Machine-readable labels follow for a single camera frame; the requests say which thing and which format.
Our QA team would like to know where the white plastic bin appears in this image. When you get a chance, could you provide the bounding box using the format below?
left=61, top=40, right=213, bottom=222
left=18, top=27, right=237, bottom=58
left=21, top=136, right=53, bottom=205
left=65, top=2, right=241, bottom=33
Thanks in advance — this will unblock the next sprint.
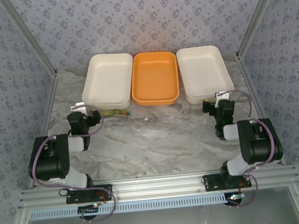
left=78, top=51, right=138, bottom=113
left=175, top=43, right=236, bottom=106

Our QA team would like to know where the orange plastic bin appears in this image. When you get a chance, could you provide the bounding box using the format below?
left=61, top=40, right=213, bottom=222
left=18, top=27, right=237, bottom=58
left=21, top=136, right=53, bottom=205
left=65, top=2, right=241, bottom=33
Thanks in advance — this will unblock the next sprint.
left=128, top=49, right=181, bottom=109

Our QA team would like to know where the small controller board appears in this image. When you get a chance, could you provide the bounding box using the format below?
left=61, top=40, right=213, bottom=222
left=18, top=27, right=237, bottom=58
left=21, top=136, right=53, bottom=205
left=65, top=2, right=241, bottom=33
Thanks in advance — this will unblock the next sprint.
left=226, top=192, right=246, bottom=203
left=78, top=203, right=100, bottom=215

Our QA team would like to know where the grey metal base panel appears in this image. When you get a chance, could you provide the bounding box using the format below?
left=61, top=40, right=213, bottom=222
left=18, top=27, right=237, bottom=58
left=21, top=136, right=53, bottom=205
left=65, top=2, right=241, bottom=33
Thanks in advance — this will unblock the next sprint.
left=22, top=197, right=299, bottom=224

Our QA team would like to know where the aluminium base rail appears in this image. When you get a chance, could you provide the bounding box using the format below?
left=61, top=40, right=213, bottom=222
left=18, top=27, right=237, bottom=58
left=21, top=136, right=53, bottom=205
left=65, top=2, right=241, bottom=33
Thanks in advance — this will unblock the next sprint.
left=17, top=163, right=299, bottom=210

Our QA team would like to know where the aluminium frame post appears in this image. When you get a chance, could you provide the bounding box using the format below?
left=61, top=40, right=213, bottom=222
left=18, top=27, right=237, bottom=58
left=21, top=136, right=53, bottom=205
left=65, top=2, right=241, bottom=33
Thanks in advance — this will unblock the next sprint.
left=230, top=0, right=290, bottom=61
left=0, top=0, right=58, bottom=81

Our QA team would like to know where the grey slotted cable duct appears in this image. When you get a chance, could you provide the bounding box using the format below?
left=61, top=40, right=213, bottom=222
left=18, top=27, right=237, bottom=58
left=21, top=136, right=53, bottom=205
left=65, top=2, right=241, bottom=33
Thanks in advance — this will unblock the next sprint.
left=29, top=192, right=228, bottom=221

